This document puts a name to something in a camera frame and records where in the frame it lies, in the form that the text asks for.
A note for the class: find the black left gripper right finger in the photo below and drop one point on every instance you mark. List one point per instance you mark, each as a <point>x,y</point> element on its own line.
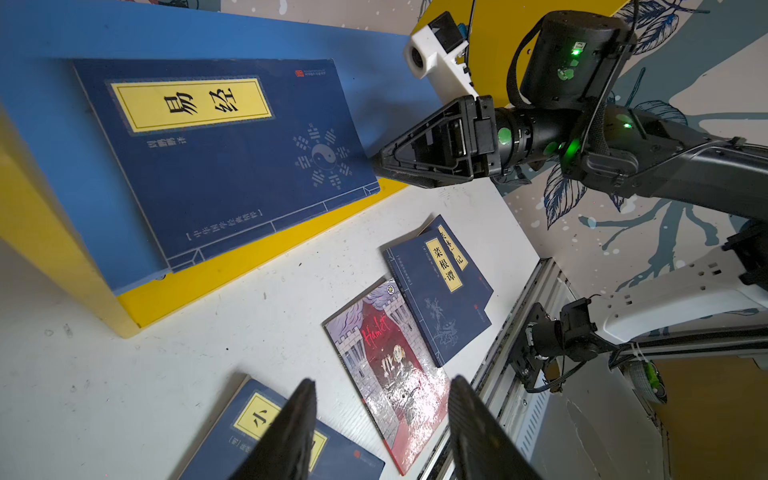
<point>480,447</point>

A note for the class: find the blue book yellow label right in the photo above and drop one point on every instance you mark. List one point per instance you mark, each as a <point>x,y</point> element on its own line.
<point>482,290</point>

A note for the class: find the yellow pink blue bookshelf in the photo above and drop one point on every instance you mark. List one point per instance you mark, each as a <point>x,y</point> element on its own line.
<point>65,205</point>

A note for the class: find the blue book plant cover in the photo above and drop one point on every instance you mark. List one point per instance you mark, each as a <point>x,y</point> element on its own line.
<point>438,295</point>

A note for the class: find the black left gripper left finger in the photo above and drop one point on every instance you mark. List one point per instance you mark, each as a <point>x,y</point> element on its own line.
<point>284,452</point>

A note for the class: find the blue book yellow label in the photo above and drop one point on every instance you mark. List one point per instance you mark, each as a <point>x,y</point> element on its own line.
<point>263,435</point>
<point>482,290</point>

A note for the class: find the red Hamlet book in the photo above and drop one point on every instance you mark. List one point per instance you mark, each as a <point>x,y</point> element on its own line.
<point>406,394</point>

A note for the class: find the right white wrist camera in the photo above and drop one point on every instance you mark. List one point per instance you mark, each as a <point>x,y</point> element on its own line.
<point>432,53</point>

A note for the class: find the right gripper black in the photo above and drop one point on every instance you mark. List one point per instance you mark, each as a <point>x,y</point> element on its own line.
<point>458,142</point>

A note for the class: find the blue book yellow label left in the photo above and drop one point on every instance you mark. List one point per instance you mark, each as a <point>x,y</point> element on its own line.
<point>263,435</point>

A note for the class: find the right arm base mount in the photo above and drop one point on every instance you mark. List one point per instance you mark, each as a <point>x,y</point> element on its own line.
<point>543,340</point>

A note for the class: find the blue book yin-yang cover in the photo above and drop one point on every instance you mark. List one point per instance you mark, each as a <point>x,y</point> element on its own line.
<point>222,153</point>

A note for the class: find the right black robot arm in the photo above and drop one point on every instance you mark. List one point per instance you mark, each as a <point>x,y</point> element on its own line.
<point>559,109</point>

